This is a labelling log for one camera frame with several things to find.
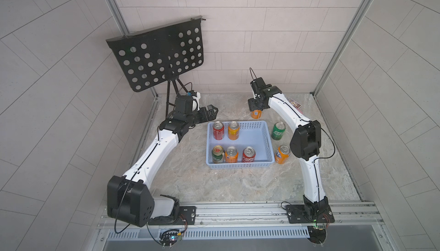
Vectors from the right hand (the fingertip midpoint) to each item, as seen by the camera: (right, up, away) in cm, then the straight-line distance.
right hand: (255, 104), depth 97 cm
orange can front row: (-14, -24, -19) cm, 34 cm away
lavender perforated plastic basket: (-2, -17, -1) cm, 17 cm away
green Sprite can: (+11, -14, -9) cm, 20 cm away
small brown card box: (+28, +1, +13) cm, 31 cm away
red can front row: (-6, -24, -18) cm, 31 cm away
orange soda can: (-13, -14, -9) cm, 21 cm away
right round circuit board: (+21, -53, -30) cm, 64 cm away
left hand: (-22, -3, -18) cm, 29 cm away
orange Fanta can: (+10, -24, -18) cm, 32 cm away
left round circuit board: (-40, -55, -29) cm, 74 cm away
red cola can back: (-21, -14, -9) cm, 26 cm away
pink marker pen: (+31, -5, +11) cm, 33 cm away
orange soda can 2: (0, -6, -4) cm, 7 cm away
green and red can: (-20, -24, -19) cm, 36 cm away
